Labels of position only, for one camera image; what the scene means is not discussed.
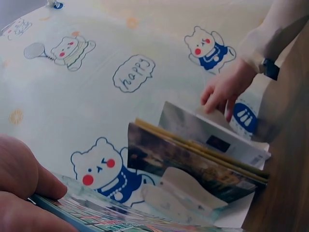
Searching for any dark cover book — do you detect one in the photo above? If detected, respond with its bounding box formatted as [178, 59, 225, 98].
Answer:
[126, 117, 270, 204]

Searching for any white grey book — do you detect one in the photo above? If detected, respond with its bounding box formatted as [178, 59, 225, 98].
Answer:
[158, 101, 272, 170]

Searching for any black wrist band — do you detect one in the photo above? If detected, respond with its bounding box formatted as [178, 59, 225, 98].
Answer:
[259, 58, 281, 82]

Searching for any colourful cover magazine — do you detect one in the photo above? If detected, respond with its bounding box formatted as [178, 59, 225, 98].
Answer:
[27, 174, 219, 232]

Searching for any person's right forearm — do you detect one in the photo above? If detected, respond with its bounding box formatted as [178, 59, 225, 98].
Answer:
[238, 11, 309, 74]

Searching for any person's left hand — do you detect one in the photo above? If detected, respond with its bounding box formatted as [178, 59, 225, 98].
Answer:
[0, 134, 79, 232]

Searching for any person's right hand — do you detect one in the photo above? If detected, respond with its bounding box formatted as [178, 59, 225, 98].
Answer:
[200, 57, 262, 124]

